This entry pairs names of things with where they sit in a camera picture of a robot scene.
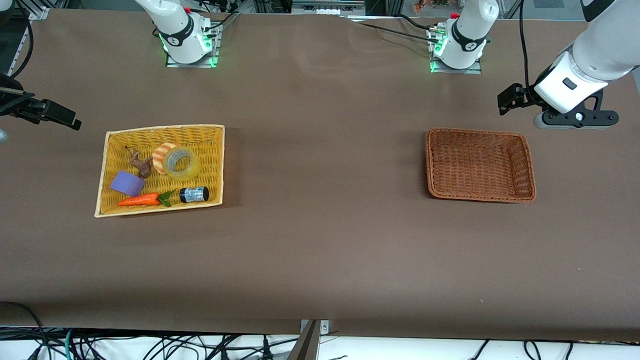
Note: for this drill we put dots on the metal table edge bracket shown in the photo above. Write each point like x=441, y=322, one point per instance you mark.
x=324, y=327

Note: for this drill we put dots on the brown wooden beam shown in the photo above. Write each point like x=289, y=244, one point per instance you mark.
x=305, y=347

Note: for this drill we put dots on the striped toy croissant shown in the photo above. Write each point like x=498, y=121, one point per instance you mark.
x=159, y=157

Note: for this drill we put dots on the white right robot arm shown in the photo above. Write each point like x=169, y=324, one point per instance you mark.
x=180, y=35

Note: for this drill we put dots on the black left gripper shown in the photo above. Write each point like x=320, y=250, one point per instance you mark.
x=526, y=96

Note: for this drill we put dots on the blue can with black lid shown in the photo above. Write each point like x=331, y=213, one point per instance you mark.
x=192, y=194

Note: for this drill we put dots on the clear yellowish tape roll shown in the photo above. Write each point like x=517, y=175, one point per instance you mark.
x=192, y=167

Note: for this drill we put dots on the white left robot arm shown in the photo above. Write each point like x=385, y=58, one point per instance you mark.
x=610, y=45

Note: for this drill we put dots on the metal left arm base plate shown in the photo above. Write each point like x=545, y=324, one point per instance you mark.
x=472, y=71

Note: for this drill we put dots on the orange toy carrot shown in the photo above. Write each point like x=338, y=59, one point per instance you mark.
x=140, y=200

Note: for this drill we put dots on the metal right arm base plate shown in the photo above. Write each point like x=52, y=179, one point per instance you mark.
x=216, y=47

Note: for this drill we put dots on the brown woven basket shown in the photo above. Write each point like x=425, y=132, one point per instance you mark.
x=480, y=165

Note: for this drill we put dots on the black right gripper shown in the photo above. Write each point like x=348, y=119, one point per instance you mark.
x=11, y=107

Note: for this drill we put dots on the yellow woven basket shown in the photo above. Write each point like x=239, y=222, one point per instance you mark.
x=210, y=165

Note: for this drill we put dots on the brown toy lion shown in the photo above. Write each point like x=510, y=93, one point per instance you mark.
x=142, y=166

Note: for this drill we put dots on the aluminium frame rail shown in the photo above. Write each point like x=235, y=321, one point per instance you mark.
x=35, y=11

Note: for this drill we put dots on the grey metal box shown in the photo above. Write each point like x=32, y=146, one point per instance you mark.
x=327, y=7

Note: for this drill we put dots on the orange background object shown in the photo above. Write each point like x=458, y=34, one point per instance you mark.
x=435, y=4

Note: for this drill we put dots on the purple foam block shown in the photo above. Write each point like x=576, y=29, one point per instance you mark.
x=126, y=183

